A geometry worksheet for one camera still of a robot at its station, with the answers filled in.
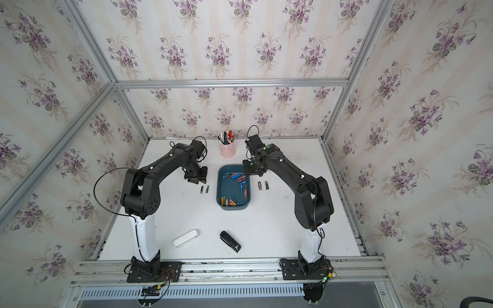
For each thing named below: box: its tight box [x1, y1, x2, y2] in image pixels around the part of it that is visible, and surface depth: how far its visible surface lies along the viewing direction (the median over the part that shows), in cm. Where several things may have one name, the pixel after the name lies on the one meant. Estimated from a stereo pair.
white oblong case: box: [172, 229, 199, 249], surface depth 80 cm
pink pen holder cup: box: [219, 139, 237, 159], surface depth 108 cm
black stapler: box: [219, 231, 242, 254], surface depth 80 cm
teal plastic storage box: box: [216, 164, 251, 211], surface depth 97 cm
